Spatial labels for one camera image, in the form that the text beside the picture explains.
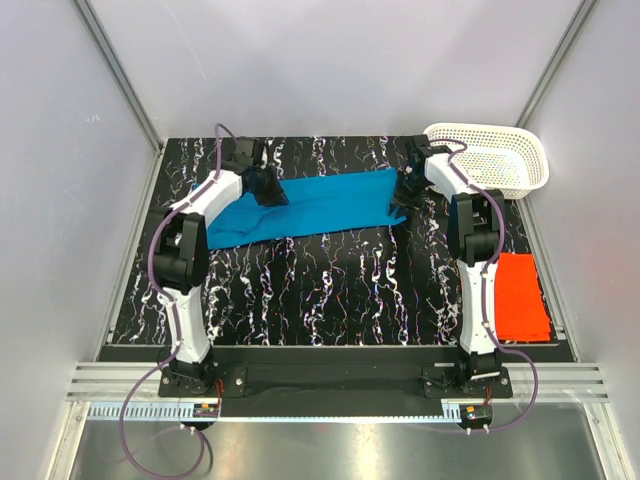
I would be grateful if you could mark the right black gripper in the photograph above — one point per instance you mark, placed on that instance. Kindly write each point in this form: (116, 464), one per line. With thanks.
(405, 209)

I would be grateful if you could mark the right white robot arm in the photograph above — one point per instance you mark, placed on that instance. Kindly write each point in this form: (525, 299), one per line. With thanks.
(475, 238)

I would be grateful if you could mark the white plastic basket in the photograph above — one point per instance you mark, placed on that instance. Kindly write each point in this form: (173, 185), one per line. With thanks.
(510, 159)

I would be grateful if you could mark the folded orange t shirt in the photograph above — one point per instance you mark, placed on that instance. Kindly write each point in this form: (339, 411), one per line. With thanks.
(520, 314)

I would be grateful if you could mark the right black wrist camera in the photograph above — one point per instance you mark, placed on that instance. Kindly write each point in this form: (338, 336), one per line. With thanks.
(418, 148)

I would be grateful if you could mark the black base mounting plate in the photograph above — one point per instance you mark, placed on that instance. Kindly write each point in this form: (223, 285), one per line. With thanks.
(386, 398)

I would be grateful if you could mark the blue t shirt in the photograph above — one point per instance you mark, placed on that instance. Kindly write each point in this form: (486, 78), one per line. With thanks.
(317, 205)

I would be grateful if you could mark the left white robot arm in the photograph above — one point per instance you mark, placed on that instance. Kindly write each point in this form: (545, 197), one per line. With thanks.
(178, 255)

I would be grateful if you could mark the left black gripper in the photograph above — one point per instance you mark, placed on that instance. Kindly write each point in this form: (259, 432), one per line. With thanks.
(275, 197)

